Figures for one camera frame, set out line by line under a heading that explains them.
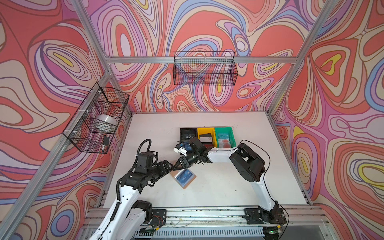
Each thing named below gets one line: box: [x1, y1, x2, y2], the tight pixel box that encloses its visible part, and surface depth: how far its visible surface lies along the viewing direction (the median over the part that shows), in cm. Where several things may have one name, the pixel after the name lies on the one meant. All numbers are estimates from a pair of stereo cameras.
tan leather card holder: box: [170, 168, 197, 190], surface depth 88 cm
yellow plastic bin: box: [197, 127, 217, 148], surface depth 101 cm
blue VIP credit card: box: [174, 168, 195, 187], surface depth 88 cm
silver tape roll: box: [95, 114, 118, 127], surface depth 73 cm
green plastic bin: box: [214, 127, 236, 148], surface depth 103 cm
